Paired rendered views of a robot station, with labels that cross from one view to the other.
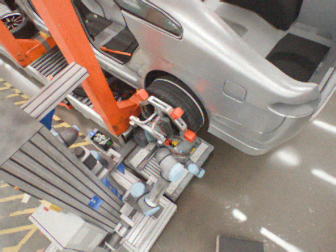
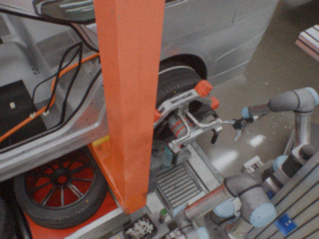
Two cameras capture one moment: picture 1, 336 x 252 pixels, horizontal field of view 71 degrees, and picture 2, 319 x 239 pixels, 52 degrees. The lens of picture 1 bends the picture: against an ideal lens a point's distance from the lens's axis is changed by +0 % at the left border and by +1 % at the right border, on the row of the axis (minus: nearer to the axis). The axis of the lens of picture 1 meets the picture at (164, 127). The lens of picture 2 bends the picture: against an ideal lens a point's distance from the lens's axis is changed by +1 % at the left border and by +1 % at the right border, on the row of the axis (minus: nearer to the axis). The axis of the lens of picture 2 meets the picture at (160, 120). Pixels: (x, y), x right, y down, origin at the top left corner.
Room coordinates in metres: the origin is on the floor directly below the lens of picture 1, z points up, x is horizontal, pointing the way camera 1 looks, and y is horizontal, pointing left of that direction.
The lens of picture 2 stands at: (1.29, 1.35, 2.75)
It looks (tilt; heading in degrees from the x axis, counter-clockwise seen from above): 55 degrees down; 275
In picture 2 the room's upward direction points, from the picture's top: 7 degrees clockwise
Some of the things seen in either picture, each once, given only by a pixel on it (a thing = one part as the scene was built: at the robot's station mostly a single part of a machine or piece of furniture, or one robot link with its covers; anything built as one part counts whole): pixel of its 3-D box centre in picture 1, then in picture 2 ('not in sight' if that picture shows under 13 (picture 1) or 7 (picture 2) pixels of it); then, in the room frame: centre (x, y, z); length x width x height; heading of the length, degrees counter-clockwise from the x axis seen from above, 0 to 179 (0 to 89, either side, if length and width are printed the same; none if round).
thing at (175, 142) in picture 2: (144, 113); (177, 125); (1.27, 0.16, 1.03); 0.19 x 0.18 x 0.11; 132
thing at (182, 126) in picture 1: (163, 120); (177, 121); (1.28, 0.00, 0.85); 0.54 x 0.07 x 0.54; 42
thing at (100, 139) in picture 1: (102, 140); (139, 231); (1.39, 0.72, 0.51); 0.20 x 0.14 x 0.13; 46
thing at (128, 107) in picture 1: (134, 100); (108, 152); (1.72, 0.27, 0.69); 0.52 x 0.17 x 0.35; 132
